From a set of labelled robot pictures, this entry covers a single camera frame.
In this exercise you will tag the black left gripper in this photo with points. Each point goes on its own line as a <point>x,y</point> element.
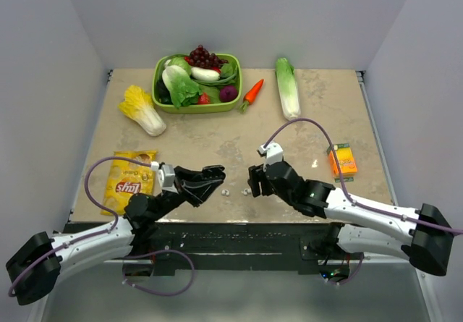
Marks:
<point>196,195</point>

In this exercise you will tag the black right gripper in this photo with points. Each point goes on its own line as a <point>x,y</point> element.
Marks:
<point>256,175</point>

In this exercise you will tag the black earbud charging case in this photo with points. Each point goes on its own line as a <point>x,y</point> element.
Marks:
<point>213,173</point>

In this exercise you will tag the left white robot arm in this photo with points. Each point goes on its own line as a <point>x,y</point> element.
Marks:
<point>43,261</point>

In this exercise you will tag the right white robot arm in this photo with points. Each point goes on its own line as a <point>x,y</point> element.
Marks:
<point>423,237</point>

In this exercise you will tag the green plastic basket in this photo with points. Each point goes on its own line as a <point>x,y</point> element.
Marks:
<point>214,107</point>

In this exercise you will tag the yellow Lays chip bag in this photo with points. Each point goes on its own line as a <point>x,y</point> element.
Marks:
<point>124,180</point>

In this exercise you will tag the orange toy carrot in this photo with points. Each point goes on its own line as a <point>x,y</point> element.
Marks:
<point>250,96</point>

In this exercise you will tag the red toy strawberry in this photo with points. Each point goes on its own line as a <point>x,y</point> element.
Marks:
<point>203,99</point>

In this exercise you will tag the purple toy onion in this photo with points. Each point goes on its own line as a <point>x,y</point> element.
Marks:
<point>228,93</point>

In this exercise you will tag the orange sponge box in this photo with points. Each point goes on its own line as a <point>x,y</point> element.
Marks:
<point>342,162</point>

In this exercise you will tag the green white napa cabbage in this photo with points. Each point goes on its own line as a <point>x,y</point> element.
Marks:
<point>288,89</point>

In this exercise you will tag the yellow toy cabbage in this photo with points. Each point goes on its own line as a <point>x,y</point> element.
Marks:
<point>137,106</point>

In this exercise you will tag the green toy lettuce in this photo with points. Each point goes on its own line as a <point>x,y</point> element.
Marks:
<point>182,89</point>

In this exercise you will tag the white toy radish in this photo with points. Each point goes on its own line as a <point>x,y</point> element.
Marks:
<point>206,75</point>

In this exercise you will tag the dark red toy grapes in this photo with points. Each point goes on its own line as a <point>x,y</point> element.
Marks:
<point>201,57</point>

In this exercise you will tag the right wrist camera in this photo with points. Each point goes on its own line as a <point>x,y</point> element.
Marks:
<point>272,153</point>

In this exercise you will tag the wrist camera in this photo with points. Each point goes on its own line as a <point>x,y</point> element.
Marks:
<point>272,153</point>
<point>165,175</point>

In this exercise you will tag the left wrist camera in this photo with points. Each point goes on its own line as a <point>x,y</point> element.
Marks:
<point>165,175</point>

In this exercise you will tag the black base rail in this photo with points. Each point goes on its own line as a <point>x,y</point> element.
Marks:
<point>304,248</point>

